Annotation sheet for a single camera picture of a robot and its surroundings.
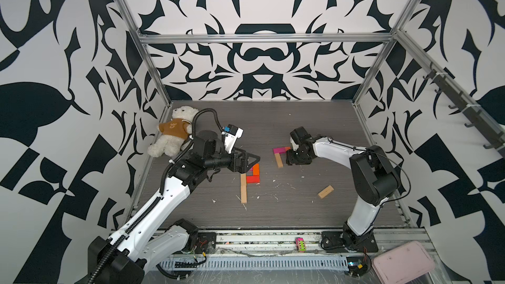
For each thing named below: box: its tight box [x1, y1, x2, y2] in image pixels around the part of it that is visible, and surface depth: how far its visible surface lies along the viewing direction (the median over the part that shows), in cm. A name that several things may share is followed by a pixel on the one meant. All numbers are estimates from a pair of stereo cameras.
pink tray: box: [372, 241, 435, 284], surface depth 70 cm
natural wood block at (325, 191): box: [317, 184, 335, 200], surface depth 88 cm
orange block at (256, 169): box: [253, 163, 260, 176], surface depth 93 cm
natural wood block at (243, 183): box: [240, 172, 247, 193], surface depth 90 cm
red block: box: [245, 174, 261, 184], surface depth 92 cm
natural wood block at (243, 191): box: [240, 180, 248, 204], surface depth 87 cm
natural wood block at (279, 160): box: [274, 152, 284, 169], surface depth 96 cm
